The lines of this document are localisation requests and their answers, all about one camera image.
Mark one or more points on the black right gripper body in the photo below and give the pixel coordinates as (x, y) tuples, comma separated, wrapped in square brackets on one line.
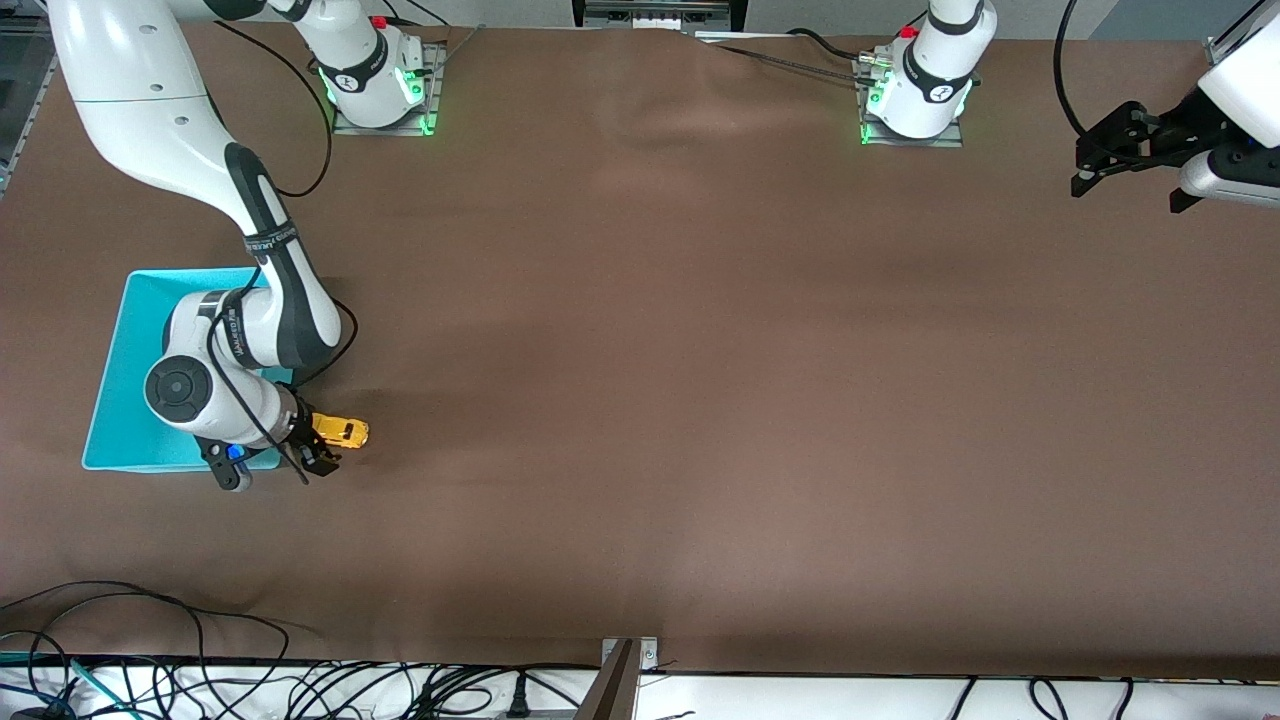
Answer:
[(301, 436)]

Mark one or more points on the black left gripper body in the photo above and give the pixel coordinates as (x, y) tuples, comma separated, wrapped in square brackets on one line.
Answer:
[(1178, 136)]

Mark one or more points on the yellow beetle toy car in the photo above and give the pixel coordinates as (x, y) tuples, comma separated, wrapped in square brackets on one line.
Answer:
[(345, 432)]

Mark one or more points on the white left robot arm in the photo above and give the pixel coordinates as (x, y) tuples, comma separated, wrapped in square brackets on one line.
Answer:
[(935, 70)]

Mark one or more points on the turquoise plastic bin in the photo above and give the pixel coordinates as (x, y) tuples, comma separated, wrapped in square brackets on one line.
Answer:
[(125, 330)]

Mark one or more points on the black power plug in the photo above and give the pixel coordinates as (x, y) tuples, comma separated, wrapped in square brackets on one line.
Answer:
[(518, 700)]

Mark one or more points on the black metal device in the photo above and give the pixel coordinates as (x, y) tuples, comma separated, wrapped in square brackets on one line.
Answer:
[(660, 12)]

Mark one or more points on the aluminium frame profile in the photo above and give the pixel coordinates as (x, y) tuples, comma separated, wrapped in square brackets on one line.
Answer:
[(15, 110), (1228, 40)]

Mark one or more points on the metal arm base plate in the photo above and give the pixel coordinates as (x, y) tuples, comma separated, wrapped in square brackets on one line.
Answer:
[(436, 90), (915, 143)]

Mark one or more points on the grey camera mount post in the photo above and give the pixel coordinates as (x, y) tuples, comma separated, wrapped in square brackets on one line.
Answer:
[(612, 690)]

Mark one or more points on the metal post bracket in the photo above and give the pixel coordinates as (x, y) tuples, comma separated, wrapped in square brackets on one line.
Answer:
[(648, 655)]

